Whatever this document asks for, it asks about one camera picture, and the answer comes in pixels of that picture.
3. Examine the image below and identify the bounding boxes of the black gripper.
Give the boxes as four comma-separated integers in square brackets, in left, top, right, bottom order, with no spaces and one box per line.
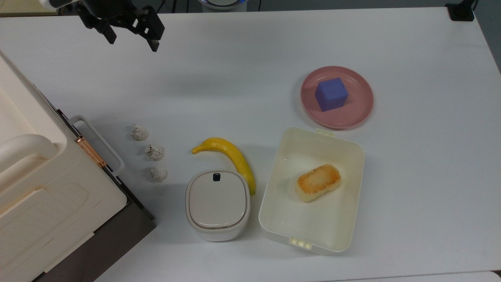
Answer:
[76,0,165,52]

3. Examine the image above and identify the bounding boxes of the blue cube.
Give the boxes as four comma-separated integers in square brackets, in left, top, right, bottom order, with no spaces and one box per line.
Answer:
[315,77,349,112]

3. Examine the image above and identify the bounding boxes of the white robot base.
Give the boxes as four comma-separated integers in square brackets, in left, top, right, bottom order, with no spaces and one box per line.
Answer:
[197,0,248,10]

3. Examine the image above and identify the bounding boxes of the pink plate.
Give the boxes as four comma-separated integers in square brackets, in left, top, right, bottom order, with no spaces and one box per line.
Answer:
[300,66,374,130]

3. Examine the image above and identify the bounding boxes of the crumpled white paper ball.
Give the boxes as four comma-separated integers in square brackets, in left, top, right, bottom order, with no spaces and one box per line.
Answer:
[131,124,149,141]
[144,144,165,161]
[150,166,168,183]

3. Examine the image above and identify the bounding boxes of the wooden background furniture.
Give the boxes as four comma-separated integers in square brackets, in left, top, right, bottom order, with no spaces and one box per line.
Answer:
[0,0,60,17]

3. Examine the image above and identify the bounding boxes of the yellow banana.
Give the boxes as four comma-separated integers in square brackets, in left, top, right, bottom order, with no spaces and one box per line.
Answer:
[191,137,257,195]

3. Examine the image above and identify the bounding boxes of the small white lidded bin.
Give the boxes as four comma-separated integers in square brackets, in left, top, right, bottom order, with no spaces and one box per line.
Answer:
[185,169,251,242]

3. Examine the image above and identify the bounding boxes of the cream toy oven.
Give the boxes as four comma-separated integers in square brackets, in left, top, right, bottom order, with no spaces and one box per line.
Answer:
[0,51,157,282]

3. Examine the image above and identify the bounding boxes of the cream plastic container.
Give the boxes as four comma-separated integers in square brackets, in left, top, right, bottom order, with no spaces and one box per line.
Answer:
[258,127,366,256]

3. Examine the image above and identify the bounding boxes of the toasted bread piece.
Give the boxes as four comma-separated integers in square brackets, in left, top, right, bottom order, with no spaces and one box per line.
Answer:
[295,164,342,203]

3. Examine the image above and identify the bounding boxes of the black table clamp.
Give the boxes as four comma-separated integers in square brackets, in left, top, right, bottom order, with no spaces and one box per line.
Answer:
[445,0,479,22]

